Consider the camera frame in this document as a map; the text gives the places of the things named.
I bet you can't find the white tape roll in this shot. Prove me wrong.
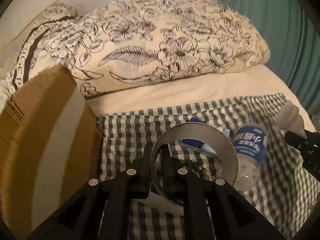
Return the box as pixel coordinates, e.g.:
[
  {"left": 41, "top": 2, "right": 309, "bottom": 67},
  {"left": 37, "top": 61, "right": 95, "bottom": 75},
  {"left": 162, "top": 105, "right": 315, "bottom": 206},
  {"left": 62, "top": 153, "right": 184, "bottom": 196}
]
[{"left": 150, "top": 122, "right": 239, "bottom": 206}]

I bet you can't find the green checkered cloth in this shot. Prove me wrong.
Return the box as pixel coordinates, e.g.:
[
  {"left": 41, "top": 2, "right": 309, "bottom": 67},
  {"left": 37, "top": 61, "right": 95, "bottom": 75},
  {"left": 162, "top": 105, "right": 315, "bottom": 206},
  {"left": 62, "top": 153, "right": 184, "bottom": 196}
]
[{"left": 98, "top": 93, "right": 319, "bottom": 239}]

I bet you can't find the clear water bottle blue label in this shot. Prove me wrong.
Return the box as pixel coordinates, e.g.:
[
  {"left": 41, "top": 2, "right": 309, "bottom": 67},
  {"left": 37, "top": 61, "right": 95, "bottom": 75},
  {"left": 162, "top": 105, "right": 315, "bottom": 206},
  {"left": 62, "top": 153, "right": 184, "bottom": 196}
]
[{"left": 233, "top": 122, "right": 268, "bottom": 191}]

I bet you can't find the blue white toothpaste tube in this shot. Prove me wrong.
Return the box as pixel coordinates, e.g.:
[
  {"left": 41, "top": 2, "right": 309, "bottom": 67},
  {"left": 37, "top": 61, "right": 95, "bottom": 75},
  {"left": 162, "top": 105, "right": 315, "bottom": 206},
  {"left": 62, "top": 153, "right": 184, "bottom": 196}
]
[{"left": 180, "top": 118, "right": 233, "bottom": 156}]

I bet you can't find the cream bed sheet mattress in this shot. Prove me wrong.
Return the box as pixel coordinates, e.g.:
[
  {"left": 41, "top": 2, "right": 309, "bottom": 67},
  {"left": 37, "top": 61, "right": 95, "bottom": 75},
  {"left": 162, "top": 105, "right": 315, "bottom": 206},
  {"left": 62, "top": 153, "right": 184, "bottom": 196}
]
[{"left": 87, "top": 64, "right": 315, "bottom": 132}]

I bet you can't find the brown cardboard box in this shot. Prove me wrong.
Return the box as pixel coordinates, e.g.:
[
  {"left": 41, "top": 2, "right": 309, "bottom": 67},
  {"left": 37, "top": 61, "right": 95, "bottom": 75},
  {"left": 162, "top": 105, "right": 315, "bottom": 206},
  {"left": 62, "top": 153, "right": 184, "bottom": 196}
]
[{"left": 1, "top": 65, "right": 103, "bottom": 239}]

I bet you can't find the teal curtain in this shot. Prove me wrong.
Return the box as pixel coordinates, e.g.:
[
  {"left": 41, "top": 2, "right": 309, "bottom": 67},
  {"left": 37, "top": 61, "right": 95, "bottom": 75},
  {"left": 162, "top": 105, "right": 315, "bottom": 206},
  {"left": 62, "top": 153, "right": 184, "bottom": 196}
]
[{"left": 220, "top": 0, "right": 319, "bottom": 116}]

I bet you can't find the light green towel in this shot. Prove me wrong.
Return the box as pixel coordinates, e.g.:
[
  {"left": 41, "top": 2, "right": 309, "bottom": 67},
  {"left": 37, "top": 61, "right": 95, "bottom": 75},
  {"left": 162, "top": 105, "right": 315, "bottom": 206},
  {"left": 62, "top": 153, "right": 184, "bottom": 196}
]
[{"left": 0, "top": 85, "right": 10, "bottom": 112}]

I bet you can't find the floral rolled duvet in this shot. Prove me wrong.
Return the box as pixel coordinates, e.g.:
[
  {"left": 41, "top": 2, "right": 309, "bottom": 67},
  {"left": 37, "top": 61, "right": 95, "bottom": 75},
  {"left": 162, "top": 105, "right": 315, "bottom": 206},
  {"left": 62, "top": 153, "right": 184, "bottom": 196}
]
[{"left": 42, "top": 0, "right": 271, "bottom": 98}]

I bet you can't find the floral pillow with dark band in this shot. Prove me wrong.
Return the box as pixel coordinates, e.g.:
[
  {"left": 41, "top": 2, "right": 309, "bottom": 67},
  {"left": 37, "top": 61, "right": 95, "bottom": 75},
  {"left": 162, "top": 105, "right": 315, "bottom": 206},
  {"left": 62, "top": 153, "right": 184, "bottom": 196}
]
[{"left": 1, "top": 2, "right": 78, "bottom": 94}]

